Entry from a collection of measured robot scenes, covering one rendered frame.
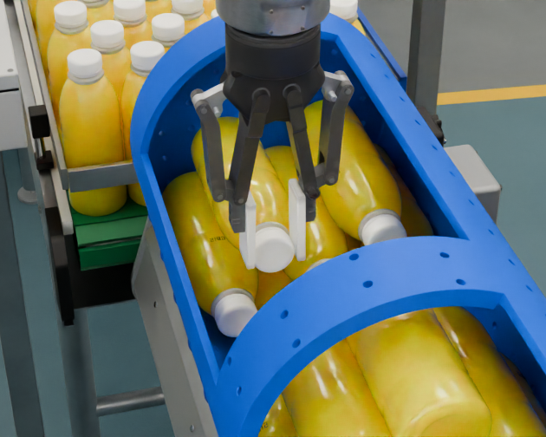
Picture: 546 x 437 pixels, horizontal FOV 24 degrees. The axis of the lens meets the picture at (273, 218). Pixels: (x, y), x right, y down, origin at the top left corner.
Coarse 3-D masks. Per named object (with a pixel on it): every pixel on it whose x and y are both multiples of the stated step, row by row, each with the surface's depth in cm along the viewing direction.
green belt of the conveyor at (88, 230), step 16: (128, 208) 154; (144, 208) 154; (80, 224) 152; (96, 224) 151; (112, 224) 152; (128, 224) 152; (144, 224) 152; (80, 240) 150; (96, 240) 150; (112, 240) 151; (80, 256) 150; (96, 256) 151; (112, 256) 152; (128, 256) 152
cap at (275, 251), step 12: (264, 228) 112; (276, 228) 112; (264, 240) 110; (276, 240) 111; (288, 240) 111; (264, 252) 111; (276, 252) 111; (288, 252) 112; (264, 264) 112; (276, 264) 112; (288, 264) 112
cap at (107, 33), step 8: (96, 24) 149; (104, 24) 150; (112, 24) 150; (120, 24) 149; (96, 32) 148; (104, 32) 148; (112, 32) 148; (120, 32) 148; (96, 40) 148; (104, 40) 148; (112, 40) 148; (120, 40) 149
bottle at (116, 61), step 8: (96, 48) 149; (104, 48) 149; (112, 48) 149; (120, 48) 149; (104, 56) 149; (112, 56) 149; (120, 56) 150; (128, 56) 150; (104, 64) 149; (112, 64) 149; (120, 64) 149; (128, 64) 150; (104, 72) 149; (112, 72) 149; (120, 72) 150; (112, 80) 150; (120, 80) 150; (120, 88) 150; (120, 112) 152
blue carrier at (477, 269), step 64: (192, 64) 120; (384, 64) 125; (192, 128) 131; (384, 128) 136; (448, 192) 102; (384, 256) 92; (448, 256) 93; (512, 256) 99; (192, 320) 105; (256, 320) 94; (320, 320) 89; (512, 320) 89; (256, 384) 91
